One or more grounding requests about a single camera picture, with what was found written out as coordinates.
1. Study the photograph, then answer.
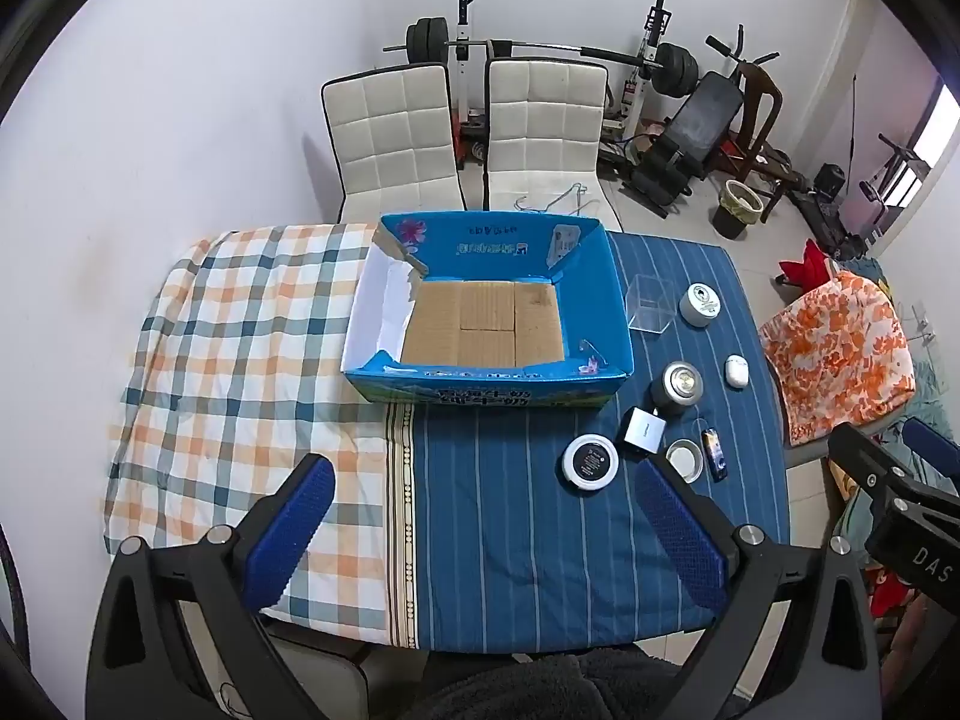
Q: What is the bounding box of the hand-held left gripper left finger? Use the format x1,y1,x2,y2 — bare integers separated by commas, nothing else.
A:
86,454,338,720

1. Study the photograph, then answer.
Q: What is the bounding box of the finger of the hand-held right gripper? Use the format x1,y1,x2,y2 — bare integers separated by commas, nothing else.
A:
828,421,960,511
902,418,960,479

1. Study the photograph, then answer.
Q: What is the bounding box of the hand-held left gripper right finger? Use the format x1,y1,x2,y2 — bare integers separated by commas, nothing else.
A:
634,457,882,720

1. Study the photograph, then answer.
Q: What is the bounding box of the dark printed lighter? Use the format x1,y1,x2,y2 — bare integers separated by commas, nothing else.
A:
701,427,730,481

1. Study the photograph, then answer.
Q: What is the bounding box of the small white box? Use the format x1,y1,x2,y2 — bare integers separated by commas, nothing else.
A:
619,406,668,457

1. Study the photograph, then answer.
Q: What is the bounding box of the round black white case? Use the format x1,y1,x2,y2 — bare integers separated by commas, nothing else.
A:
562,433,621,494

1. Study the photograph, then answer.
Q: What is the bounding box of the dark metal tin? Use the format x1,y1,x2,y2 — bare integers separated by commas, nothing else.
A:
649,361,704,419

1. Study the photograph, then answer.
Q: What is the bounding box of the white round jar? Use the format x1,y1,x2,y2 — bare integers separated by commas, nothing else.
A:
679,283,722,329

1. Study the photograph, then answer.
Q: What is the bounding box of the clear plastic box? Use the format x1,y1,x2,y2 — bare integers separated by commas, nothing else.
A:
624,275,674,333

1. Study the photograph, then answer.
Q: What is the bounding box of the blue printed cardboard box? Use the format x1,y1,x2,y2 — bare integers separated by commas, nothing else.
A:
341,211,637,410

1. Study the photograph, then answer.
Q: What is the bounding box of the red cloth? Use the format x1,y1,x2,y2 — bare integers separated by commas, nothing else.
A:
866,562,912,616
776,240,833,290

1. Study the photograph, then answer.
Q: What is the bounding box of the orange floral cloth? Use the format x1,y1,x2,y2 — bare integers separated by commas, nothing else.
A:
757,270,917,445

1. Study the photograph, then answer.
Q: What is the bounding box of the orange blue checked blanket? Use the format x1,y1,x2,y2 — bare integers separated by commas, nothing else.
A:
101,223,417,650

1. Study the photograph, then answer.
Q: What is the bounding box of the blue striped cloth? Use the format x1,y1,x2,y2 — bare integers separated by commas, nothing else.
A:
386,232,792,653

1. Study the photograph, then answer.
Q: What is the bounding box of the dark fleece clothing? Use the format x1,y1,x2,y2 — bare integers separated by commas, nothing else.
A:
416,649,721,720

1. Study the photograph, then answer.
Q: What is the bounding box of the black floor exercise machine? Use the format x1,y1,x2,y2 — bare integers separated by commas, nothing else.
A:
784,163,882,263

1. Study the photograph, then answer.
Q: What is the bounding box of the black trash bin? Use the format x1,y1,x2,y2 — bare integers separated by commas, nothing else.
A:
711,180,764,241

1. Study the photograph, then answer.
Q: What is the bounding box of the black exercise bench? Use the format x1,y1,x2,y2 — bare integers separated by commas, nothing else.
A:
628,34,781,220

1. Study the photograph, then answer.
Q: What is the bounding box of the brown wooden chair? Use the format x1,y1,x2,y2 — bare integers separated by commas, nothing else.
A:
724,60,811,218

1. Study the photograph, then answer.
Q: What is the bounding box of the white padded chair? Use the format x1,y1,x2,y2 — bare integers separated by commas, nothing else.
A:
482,58,623,233
321,62,467,224

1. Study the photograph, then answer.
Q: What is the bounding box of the white barbell rack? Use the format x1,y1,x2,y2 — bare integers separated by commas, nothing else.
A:
446,0,676,166

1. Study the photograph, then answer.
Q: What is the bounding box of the black barbell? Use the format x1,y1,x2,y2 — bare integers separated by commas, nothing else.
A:
382,17,702,98

